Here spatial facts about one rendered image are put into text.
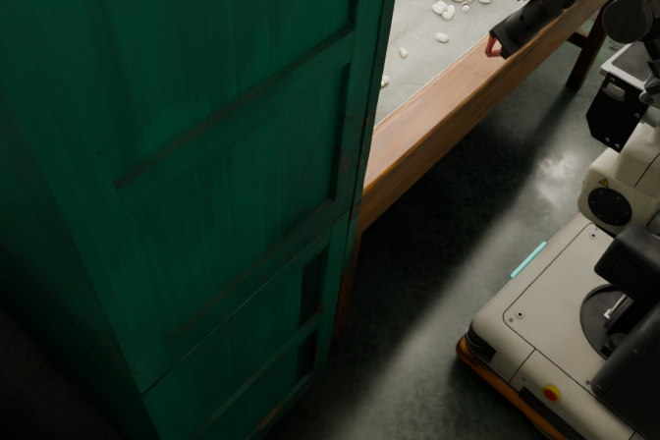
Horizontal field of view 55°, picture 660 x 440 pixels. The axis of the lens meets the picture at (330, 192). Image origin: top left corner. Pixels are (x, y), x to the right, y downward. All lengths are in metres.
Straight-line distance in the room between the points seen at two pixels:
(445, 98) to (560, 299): 0.69
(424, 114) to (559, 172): 1.17
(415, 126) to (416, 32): 0.40
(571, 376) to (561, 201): 0.90
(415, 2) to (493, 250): 0.91
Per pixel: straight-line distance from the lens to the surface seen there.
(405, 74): 1.72
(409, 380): 2.02
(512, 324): 1.85
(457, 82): 1.69
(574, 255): 2.05
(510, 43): 1.33
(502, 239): 2.37
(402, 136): 1.51
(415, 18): 1.92
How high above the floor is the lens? 1.83
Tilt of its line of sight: 51 degrees down
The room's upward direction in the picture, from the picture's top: 6 degrees clockwise
